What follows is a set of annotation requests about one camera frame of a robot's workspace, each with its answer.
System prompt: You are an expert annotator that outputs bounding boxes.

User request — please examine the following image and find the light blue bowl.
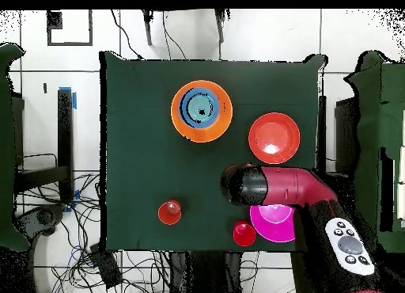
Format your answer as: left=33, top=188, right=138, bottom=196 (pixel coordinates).
left=177, top=86, right=221, bottom=130

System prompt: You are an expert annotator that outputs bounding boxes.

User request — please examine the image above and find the shallow red-orange bowl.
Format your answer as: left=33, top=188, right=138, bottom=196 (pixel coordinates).
left=248, top=112, right=301, bottom=165

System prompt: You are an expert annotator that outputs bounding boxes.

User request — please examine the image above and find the dark green tablecloth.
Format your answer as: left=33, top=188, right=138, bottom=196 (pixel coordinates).
left=99, top=50, right=327, bottom=254

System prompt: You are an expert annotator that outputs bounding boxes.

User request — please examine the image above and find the tall red-orange cup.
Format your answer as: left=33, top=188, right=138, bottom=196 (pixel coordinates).
left=157, top=199, right=183, bottom=226

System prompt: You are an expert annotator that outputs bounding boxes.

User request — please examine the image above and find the red cup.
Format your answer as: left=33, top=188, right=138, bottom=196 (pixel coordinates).
left=233, top=220, right=257, bottom=247

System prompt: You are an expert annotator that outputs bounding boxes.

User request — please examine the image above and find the large pink bowl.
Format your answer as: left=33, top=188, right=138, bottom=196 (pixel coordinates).
left=249, top=204, right=297, bottom=243

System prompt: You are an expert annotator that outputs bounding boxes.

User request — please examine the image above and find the black tripod leg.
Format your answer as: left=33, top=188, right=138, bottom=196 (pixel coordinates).
left=141, top=10, right=153, bottom=47
left=214, top=9, right=226, bottom=44

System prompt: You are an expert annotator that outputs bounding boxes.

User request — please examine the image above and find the blue tape piece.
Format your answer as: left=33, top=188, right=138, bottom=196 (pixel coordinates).
left=59, top=86, right=78, bottom=111

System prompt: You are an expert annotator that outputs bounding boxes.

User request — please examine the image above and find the black power box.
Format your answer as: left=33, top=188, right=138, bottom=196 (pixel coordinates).
left=88, top=242, right=123, bottom=290

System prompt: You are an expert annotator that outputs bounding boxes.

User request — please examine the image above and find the green cloth side table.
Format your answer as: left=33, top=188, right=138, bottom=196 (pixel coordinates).
left=343, top=50, right=405, bottom=254
left=0, top=43, right=30, bottom=253

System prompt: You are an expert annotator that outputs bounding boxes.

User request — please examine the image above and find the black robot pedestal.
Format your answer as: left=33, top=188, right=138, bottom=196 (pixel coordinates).
left=168, top=251, right=244, bottom=293

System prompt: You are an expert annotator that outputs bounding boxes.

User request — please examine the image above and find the black floor cable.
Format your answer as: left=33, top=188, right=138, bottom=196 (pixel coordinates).
left=162, top=10, right=187, bottom=60
left=110, top=10, right=144, bottom=60

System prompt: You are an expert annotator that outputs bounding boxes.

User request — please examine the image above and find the tangle of floor cables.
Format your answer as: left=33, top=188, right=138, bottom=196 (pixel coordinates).
left=15, top=170, right=172, bottom=293

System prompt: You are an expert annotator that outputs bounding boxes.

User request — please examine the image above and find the black table frame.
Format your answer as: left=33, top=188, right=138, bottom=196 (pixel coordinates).
left=316, top=94, right=357, bottom=180
left=12, top=88, right=75, bottom=205

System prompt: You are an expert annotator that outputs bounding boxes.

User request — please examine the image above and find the black square floor frame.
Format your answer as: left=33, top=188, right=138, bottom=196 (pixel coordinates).
left=46, top=10, right=93, bottom=48

